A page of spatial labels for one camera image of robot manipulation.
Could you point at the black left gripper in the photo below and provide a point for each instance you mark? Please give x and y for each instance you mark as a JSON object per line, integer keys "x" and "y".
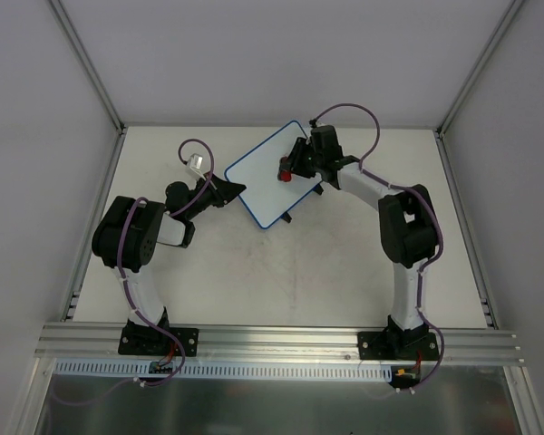
{"x": 218, "y": 191}

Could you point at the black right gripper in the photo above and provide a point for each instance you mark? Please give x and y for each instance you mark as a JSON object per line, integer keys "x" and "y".
{"x": 302, "y": 157}

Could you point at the red whiteboard eraser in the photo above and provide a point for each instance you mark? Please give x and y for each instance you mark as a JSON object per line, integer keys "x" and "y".
{"x": 284, "y": 170}

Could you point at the blue framed whiteboard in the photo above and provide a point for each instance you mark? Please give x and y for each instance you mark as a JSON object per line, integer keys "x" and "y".
{"x": 267, "y": 198}

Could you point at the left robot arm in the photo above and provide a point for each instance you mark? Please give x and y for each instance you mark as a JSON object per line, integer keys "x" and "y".
{"x": 126, "y": 238}

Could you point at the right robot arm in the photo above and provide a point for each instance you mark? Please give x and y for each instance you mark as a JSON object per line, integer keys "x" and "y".
{"x": 410, "y": 236}

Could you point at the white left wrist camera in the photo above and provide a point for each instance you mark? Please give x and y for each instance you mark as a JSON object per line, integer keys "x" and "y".
{"x": 193, "y": 166}

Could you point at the right aluminium frame post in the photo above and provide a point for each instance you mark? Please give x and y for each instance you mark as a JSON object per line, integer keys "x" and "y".
{"x": 502, "y": 27}

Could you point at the aluminium frame post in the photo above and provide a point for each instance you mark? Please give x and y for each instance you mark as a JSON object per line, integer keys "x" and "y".
{"x": 502, "y": 27}
{"x": 80, "y": 52}

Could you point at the aluminium mounting rail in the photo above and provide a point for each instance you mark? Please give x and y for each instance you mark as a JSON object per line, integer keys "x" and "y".
{"x": 276, "y": 344}

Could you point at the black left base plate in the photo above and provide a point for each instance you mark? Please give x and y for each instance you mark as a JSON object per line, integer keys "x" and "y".
{"x": 137, "y": 340}

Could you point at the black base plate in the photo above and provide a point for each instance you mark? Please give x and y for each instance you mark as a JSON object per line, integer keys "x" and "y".
{"x": 137, "y": 340}
{"x": 385, "y": 346}

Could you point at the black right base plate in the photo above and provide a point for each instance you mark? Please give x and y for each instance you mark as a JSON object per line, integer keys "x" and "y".
{"x": 385, "y": 346}

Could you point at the slotted white cable duct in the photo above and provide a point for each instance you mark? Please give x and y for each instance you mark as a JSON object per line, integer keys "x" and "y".
{"x": 356, "y": 372}

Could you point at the left aluminium frame post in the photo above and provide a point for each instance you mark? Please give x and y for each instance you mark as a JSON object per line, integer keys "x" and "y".
{"x": 80, "y": 52}

